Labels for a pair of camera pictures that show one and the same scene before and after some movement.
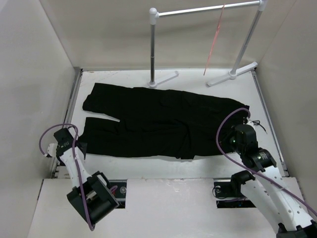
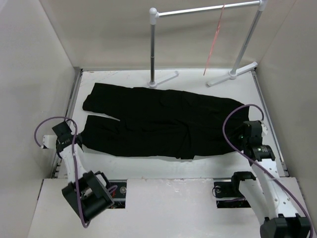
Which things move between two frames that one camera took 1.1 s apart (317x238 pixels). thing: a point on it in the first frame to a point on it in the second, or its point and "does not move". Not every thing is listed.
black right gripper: [232, 133] to [239, 131]
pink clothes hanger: [214, 39] does not move
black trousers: [159, 121] does not move
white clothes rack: [154, 14] does not move
